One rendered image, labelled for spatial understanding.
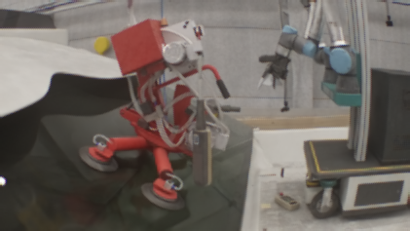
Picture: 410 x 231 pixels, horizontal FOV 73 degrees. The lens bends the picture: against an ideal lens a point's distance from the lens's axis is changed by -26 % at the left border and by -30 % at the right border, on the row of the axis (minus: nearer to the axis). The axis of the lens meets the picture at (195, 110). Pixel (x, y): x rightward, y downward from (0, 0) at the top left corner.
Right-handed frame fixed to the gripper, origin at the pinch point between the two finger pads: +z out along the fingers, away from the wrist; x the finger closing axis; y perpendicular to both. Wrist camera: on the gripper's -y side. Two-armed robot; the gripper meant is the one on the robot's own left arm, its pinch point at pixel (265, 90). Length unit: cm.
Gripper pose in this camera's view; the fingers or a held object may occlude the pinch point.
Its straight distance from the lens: 181.4
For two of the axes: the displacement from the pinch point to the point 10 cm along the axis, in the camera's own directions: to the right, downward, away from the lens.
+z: -3.2, 8.6, 4.0
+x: 6.9, -0.8, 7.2
